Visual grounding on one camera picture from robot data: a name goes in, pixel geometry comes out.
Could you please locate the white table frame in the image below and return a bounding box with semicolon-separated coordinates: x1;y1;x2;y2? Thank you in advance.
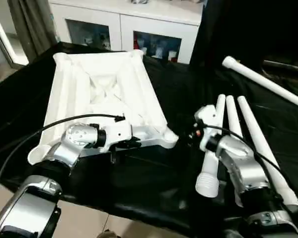
27;49;179;166

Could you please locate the white door frame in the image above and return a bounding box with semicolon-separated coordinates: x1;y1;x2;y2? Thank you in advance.
0;7;29;66

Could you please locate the white plastic table leg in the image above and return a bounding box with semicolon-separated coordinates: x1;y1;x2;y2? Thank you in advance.
222;56;298;112
225;95;244;139
195;94;226;198
237;96;298;212

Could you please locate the white glass-door cabinet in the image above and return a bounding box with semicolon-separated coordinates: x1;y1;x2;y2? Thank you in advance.
48;0;204;64

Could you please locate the black work mat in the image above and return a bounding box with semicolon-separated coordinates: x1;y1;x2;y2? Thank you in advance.
0;41;298;238

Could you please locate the dark robot lower body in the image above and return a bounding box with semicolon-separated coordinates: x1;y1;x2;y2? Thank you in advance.
99;229;120;238

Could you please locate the beige curtain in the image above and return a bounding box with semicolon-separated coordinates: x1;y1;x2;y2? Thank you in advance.
8;0;58;60

